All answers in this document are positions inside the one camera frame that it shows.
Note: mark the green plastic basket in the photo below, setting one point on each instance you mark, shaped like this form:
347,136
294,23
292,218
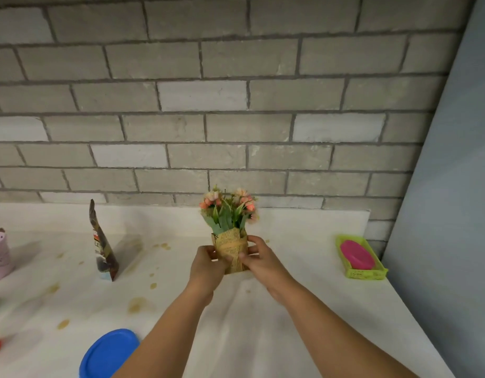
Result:
360,274

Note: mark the person's right forearm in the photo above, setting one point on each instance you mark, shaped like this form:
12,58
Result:
337,338

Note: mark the blue round lid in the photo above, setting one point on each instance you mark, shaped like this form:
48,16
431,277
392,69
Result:
104,356

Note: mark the person's right hand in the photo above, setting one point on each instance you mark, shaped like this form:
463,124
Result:
266,267

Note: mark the brown coffee pouch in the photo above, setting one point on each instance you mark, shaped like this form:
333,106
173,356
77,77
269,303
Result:
102,248

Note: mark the person's left forearm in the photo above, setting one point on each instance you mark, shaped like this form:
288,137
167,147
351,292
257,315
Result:
167,342

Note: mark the person's left hand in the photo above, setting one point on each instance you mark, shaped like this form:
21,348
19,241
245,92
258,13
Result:
205,271

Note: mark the white countertop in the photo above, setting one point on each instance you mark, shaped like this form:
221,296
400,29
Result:
305,311

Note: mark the pink flowers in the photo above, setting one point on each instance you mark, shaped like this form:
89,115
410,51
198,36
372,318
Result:
230,242

